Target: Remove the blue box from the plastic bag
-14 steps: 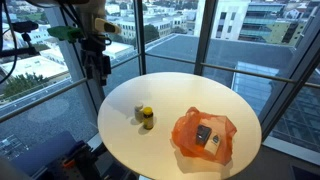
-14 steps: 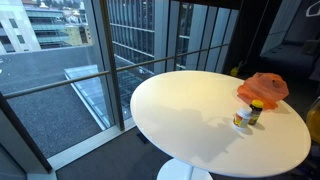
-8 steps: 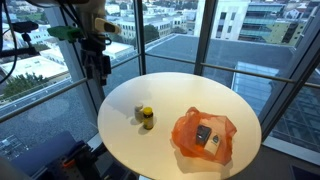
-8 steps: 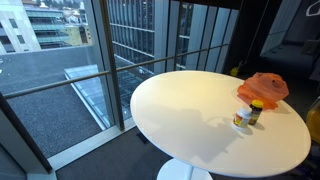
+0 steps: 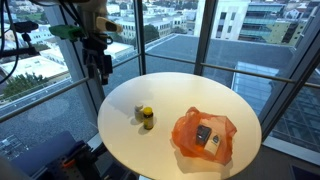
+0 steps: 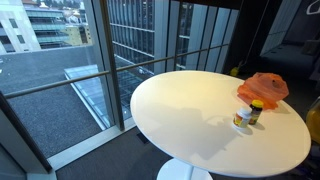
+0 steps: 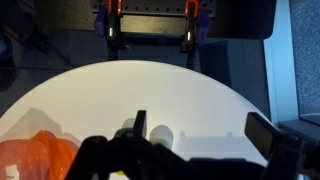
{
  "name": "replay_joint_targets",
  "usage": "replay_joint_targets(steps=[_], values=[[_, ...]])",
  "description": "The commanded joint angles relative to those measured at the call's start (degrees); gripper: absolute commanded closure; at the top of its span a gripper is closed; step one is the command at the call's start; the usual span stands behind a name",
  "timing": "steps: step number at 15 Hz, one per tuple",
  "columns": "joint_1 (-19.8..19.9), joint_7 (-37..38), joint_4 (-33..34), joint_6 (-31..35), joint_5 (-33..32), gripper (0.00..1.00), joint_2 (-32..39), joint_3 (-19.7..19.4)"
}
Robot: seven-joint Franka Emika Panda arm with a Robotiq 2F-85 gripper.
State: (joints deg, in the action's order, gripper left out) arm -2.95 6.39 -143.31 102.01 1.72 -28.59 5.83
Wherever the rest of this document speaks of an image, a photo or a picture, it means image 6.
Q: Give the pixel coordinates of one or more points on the orange plastic bag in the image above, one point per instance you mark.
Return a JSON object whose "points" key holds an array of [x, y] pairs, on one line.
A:
{"points": [[263, 88]]}

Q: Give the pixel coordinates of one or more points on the dark window mullion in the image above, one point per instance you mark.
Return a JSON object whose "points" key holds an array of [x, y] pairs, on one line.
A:
{"points": [[108, 60], [23, 133]]}

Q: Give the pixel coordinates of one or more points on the small yellow floor object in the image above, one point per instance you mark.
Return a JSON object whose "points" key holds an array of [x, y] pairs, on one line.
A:
{"points": [[234, 71]]}

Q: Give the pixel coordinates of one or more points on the white pill bottle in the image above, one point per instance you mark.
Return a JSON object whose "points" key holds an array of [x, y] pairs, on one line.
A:
{"points": [[241, 118]]}

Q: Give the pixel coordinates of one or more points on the grey window railing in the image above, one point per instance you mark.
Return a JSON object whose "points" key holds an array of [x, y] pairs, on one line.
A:
{"points": [[66, 81]]}

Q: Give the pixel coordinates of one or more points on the dark bottle yellow cap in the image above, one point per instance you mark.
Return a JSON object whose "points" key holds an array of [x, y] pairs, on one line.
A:
{"points": [[256, 111]]}

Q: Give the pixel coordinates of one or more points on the yellow chair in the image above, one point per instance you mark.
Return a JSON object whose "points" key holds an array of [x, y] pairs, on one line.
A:
{"points": [[314, 121]]}

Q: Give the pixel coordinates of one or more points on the white table pedestal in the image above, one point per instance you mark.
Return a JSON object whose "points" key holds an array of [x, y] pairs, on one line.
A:
{"points": [[176, 171]]}

